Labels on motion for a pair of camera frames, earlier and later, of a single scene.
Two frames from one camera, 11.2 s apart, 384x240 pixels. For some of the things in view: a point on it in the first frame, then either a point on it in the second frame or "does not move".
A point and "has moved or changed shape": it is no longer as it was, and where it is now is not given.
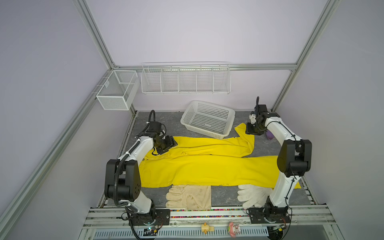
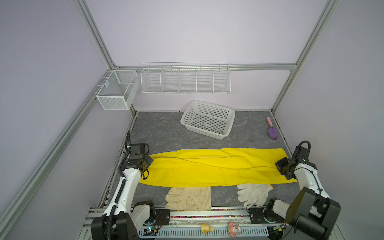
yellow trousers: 198,161 has moved or changed shape
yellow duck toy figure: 205,228 does not move
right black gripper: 248,130 to 279,165
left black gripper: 170,143 to 149,160
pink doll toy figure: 233,229 does not move
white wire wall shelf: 186,77 does not move
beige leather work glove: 189,197 does not move
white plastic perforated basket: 207,119 does not move
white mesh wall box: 118,91 does not move
